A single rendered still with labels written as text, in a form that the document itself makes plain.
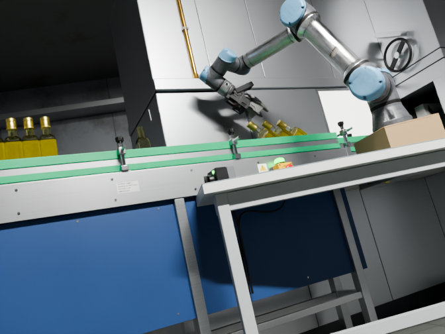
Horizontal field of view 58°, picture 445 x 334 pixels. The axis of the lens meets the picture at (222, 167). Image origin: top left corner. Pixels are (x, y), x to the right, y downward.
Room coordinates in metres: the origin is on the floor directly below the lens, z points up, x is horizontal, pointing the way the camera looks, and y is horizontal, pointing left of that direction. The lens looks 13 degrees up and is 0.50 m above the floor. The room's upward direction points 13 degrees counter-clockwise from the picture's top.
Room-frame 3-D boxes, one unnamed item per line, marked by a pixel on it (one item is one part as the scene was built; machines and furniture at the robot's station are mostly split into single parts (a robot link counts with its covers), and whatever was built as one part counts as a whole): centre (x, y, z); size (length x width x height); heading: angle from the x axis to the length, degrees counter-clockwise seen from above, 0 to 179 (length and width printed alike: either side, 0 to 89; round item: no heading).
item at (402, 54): (2.40, -1.25, 1.49); 0.21 x 0.05 x 0.21; 27
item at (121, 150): (1.37, 0.33, 0.94); 0.07 x 0.04 x 0.13; 27
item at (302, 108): (2.19, -0.60, 1.15); 0.90 x 0.03 x 0.34; 117
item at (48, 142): (1.42, 0.62, 1.02); 0.06 x 0.06 x 0.28; 27
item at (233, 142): (1.58, -0.08, 0.94); 0.07 x 0.04 x 0.13; 27
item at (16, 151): (1.37, 0.72, 1.02); 0.06 x 0.06 x 0.28; 27
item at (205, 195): (2.17, -0.55, 0.73); 1.58 x 1.52 x 0.04; 102
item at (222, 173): (1.51, 0.01, 0.79); 0.08 x 0.08 x 0.08; 27
